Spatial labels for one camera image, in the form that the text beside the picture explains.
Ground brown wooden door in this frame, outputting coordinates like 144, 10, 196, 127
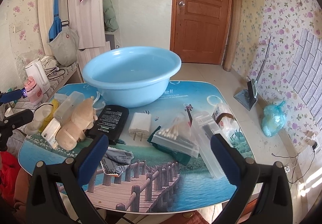
170, 0, 234, 65

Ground blue hanging strap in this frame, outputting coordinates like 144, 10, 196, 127
48, 0, 63, 41

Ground black flat bottle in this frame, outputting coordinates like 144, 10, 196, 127
87, 105, 129, 145

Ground white plastic bag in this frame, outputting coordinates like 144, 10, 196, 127
41, 56, 59, 68

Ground white electric kettle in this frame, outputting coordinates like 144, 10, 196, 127
25, 59, 51, 93

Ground black cable coil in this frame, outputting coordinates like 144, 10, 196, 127
45, 66, 66, 80

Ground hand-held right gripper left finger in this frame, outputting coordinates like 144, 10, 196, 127
26, 134, 110, 224

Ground rolled tan mat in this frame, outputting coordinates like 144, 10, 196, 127
223, 0, 242, 72

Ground white packet with brown band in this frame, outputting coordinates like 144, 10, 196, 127
211, 103, 238, 139

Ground light blue plastic bag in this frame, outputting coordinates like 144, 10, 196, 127
261, 100, 287, 137

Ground crumpled grey printed packet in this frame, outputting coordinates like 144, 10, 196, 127
101, 150, 134, 177

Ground yellow mesh sponge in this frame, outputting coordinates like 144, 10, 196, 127
39, 94, 68, 132

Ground white soap box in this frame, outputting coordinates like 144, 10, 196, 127
41, 118, 61, 149

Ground light wooden wardrobe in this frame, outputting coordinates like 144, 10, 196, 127
38, 0, 106, 73

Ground floral foam mattress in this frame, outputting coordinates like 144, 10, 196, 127
231, 0, 266, 78

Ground clear plastic box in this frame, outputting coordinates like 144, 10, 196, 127
192, 111, 229, 179

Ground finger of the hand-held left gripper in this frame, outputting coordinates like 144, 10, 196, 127
0, 109, 34, 151
0, 89, 26, 104

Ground clear toothpick box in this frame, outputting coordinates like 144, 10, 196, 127
54, 91, 85, 126

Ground beige plush toy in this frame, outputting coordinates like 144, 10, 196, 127
56, 97, 98, 150

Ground grey fabric bag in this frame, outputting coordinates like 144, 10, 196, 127
47, 28, 79, 66

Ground cotton swab zip bag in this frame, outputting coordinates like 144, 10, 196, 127
152, 113, 200, 158

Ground pink water bottle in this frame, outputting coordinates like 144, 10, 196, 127
23, 76, 44, 103

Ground white round container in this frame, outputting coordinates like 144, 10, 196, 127
25, 107, 53, 135

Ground white charger adapter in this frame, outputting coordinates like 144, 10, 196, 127
128, 112, 152, 143

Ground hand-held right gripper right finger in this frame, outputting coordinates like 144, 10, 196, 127
210, 134, 293, 224

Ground grey dustpan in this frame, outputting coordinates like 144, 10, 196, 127
234, 35, 272, 110

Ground white small cabinet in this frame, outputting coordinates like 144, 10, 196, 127
105, 31, 119, 51

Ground light blue plastic basin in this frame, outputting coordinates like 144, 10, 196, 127
83, 46, 182, 108

